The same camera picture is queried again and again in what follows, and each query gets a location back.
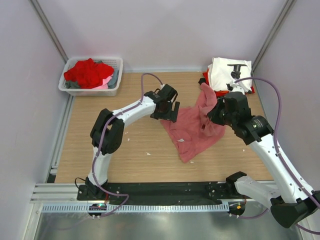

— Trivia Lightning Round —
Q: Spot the pink t shirt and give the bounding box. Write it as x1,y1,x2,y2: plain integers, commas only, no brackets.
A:
160,83,226,163

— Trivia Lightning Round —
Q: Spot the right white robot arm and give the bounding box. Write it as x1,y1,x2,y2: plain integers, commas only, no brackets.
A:
207,92,320,228

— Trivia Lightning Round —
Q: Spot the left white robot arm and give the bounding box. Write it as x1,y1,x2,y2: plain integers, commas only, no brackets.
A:
77,84,180,201

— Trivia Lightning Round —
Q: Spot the white folded printed t shirt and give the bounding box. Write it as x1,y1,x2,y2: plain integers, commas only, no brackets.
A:
207,57,252,92

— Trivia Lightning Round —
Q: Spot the black folded t shirt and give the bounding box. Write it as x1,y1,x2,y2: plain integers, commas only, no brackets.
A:
198,78,206,85

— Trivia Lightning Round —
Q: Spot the red folded t shirt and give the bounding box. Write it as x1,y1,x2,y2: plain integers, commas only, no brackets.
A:
202,71,255,98

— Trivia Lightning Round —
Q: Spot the light pink garment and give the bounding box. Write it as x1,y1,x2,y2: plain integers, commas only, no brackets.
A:
92,76,112,90

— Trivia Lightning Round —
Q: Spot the white plastic basket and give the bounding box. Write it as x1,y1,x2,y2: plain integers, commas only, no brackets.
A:
58,56,124,97

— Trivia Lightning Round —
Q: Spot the red crumpled t shirt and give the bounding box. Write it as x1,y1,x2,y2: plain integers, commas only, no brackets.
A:
63,57,115,89

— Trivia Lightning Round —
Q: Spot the grey garment in basket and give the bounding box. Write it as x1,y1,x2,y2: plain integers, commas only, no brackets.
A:
64,59,120,90

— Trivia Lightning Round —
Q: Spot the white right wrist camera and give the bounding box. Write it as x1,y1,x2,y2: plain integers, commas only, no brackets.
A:
226,81,245,95

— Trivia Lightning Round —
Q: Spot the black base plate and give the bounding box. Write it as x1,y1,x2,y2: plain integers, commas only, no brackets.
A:
77,181,244,206

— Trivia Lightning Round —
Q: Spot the grey cable duct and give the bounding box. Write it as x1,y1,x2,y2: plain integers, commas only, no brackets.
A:
41,202,229,214

